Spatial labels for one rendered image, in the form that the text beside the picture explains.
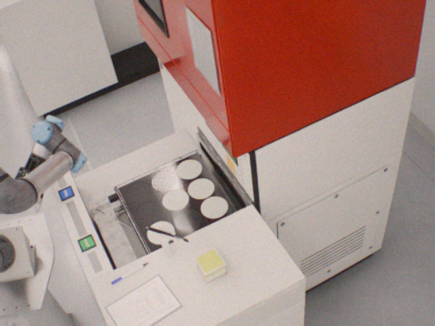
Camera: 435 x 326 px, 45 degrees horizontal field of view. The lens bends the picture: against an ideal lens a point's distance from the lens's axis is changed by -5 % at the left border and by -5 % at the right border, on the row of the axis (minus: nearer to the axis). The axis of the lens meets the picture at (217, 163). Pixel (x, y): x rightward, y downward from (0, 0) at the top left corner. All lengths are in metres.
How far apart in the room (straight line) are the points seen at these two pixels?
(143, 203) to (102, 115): 1.85
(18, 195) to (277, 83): 0.81
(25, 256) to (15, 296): 0.16
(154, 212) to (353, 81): 0.85
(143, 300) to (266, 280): 0.39
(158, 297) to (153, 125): 2.05
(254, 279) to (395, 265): 1.32
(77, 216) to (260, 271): 0.71
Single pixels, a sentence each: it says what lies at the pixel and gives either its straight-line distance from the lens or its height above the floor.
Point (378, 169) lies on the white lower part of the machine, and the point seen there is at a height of 0.77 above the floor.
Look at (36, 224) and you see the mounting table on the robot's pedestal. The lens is 2.28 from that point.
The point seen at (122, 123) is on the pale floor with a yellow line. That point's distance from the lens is 3.75.
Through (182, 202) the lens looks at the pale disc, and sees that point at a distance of 2.04.
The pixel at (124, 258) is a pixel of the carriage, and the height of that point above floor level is 0.88.
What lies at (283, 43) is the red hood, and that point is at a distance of 1.53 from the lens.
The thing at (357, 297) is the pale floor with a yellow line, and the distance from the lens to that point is 2.82.
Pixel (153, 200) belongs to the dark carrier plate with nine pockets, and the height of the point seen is 0.90.
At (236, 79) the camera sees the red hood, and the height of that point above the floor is 1.53.
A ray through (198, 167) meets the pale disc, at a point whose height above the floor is 0.90.
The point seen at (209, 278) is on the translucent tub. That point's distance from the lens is 1.73.
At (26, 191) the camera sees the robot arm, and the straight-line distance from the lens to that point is 1.63.
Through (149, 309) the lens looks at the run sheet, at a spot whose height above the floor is 0.97.
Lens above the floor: 2.50
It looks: 48 degrees down
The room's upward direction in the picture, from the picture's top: 10 degrees counter-clockwise
